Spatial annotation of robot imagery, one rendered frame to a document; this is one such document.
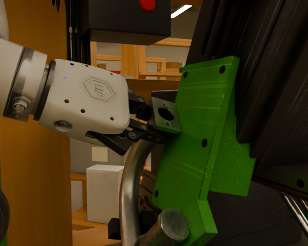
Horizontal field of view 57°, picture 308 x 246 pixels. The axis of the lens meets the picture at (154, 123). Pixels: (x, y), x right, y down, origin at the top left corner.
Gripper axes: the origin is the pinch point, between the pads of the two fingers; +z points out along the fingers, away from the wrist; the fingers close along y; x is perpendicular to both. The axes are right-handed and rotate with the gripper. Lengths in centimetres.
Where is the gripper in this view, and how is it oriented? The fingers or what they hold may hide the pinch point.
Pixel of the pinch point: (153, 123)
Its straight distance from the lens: 40.7
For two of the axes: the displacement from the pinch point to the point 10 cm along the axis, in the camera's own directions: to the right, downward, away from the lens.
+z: 8.7, 2.6, 4.3
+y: -1.0, -7.4, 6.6
